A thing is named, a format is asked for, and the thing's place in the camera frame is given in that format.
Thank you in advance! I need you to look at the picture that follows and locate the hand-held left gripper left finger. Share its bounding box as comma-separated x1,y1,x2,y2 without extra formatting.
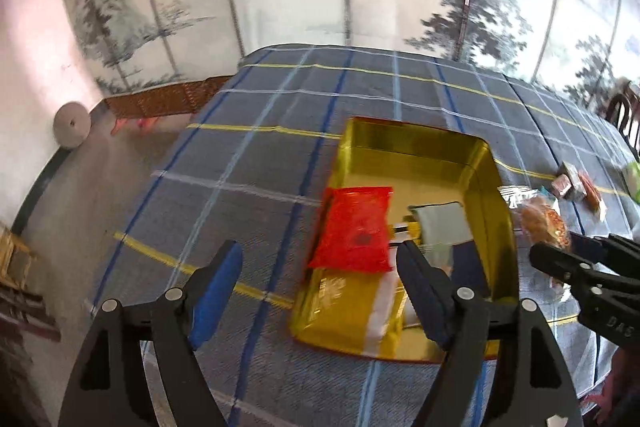
57,241,244,427

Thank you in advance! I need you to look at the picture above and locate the person's right hand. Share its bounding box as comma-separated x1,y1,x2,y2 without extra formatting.
582,372,631,427

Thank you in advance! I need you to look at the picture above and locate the green tissue pack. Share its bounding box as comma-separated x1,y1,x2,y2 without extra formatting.
622,161,640,202

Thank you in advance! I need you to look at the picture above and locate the navy and silver snack packet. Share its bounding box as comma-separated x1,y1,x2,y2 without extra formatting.
407,202,493,303

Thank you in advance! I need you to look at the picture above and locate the blue plaid tablecloth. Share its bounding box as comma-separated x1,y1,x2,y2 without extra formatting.
90,43,640,427

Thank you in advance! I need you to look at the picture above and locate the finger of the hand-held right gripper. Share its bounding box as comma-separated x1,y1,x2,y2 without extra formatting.
567,232,640,265
529,243,640,294

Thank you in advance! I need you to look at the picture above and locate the light wooden chair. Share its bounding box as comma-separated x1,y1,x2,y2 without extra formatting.
0,222,38,293

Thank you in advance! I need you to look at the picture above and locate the gold foil snack packet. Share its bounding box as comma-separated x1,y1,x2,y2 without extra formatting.
300,257,408,353
392,217,426,240

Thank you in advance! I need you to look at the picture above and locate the dark wooden furniture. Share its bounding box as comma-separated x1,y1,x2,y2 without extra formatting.
0,277,63,343

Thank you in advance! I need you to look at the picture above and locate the clear packet of fried snacks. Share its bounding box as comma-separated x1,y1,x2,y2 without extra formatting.
497,186,573,258

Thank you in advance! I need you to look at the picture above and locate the red snack packet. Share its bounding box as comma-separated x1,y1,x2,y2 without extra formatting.
307,186,394,273

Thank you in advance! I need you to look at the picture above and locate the clear packet of orange sticks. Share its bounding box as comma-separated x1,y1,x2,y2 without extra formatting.
577,172,608,223

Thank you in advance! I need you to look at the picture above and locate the dark wooden chair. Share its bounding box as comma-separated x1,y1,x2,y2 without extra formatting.
606,79,640,158

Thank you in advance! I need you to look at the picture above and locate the red and gold tin box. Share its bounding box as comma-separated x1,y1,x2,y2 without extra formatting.
290,117,521,364

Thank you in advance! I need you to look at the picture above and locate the brown woven bench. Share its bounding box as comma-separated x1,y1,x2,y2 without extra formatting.
104,74,236,120

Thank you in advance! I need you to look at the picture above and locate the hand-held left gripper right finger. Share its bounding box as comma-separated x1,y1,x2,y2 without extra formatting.
395,241,586,427

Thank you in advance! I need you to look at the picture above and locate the round grey stone disc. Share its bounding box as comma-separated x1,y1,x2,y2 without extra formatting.
54,102,92,150

